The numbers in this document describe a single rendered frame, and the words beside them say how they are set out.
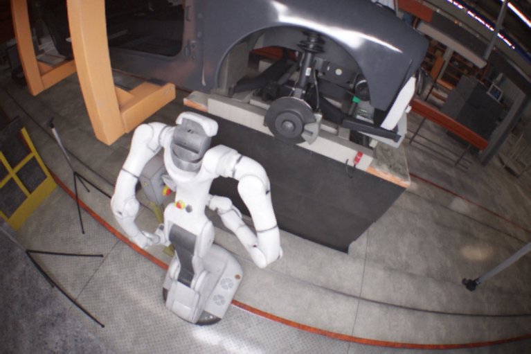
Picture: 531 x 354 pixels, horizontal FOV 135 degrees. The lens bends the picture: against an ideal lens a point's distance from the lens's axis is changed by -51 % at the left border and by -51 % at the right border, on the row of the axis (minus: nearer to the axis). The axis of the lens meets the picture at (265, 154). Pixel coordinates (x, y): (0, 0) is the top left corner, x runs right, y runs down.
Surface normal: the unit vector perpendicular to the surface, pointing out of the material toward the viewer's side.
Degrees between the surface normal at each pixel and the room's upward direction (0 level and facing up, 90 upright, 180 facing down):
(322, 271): 0
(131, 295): 0
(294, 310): 0
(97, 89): 90
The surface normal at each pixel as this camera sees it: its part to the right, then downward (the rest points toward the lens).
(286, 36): -0.40, 0.58
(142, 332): 0.17, -0.72
